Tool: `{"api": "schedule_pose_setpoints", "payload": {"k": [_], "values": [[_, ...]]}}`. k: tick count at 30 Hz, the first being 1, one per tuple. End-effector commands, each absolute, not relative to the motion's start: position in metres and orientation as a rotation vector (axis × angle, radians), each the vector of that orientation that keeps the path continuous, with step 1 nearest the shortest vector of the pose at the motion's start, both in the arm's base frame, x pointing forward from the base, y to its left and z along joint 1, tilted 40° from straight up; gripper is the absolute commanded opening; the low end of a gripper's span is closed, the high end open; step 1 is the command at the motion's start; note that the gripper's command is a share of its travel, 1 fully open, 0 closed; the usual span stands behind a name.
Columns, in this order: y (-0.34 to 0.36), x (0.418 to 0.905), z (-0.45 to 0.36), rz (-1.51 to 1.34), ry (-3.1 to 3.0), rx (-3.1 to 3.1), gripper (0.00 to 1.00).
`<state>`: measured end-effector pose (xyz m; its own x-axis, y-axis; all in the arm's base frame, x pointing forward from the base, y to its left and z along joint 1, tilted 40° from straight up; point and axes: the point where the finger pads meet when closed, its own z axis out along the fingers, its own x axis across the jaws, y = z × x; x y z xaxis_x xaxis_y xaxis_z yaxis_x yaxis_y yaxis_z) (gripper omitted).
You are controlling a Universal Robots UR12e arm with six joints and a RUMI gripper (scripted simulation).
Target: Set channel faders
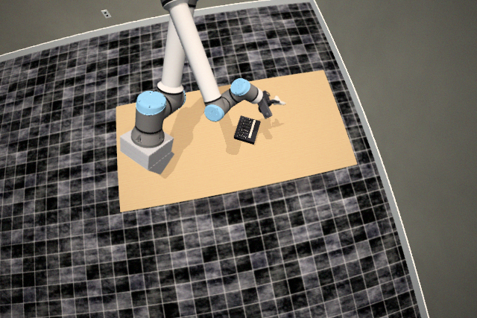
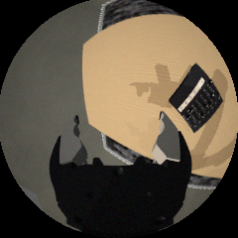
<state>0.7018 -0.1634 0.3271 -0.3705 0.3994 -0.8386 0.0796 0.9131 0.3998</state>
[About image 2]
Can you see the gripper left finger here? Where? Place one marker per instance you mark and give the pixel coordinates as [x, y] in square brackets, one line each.
[67, 154]

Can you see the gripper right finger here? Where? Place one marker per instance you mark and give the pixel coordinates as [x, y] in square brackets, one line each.
[171, 151]

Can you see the black lighting desk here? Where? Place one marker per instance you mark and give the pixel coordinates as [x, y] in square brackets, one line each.
[195, 91]

